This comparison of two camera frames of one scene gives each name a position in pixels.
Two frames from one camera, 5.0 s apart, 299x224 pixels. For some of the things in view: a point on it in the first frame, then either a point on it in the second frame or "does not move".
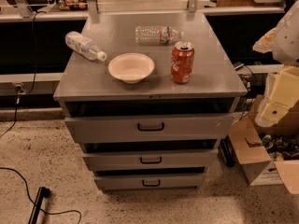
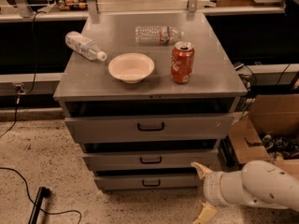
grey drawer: x=150 y=160 does not move
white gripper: x=287 y=41 to x=212 y=187
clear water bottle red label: x=157 y=35 does not move
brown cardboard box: x=255 y=162 does not move
